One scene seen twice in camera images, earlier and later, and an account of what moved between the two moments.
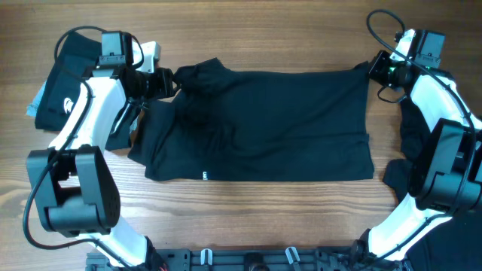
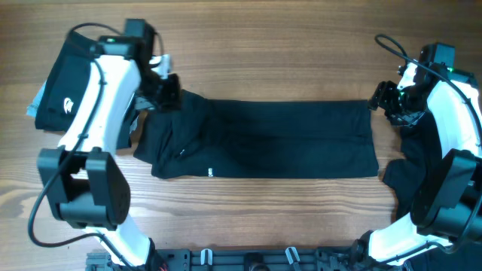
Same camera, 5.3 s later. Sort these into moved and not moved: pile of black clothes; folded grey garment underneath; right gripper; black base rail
Moved: right gripper
Not moved: folded grey garment underneath; pile of black clothes; black base rail
